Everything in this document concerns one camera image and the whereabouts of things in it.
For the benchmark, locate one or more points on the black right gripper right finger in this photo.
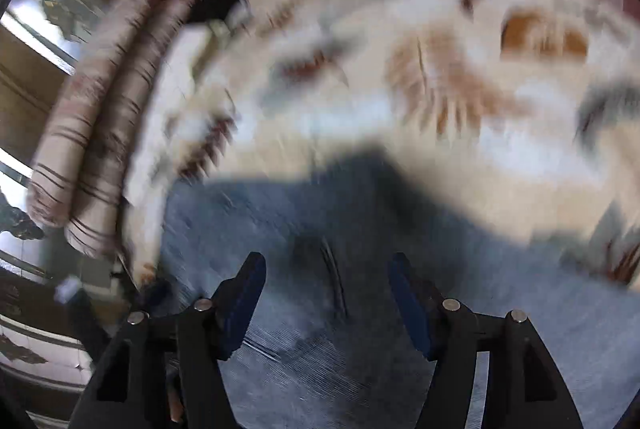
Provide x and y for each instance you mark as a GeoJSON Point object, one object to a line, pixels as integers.
{"type": "Point", "coordinates": [525, 388]}

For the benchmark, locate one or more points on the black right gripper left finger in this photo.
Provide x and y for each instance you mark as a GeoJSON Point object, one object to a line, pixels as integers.
{"type": "Point", "coordinates": [129, 385]}

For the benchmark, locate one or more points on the beige leaf pattern blanket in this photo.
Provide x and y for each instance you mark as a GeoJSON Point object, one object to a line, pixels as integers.
{"type": "Point", "coordinates": [521, 114]}

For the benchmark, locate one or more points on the brown striped folded quilt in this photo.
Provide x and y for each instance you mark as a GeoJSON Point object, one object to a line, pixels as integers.
{"type": "Point", "coordinates": [79, 169]}

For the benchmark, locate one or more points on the grey blue denim pants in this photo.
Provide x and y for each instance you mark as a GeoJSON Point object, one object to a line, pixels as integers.
{"type": "Point", "coordinates": [326, 346]}

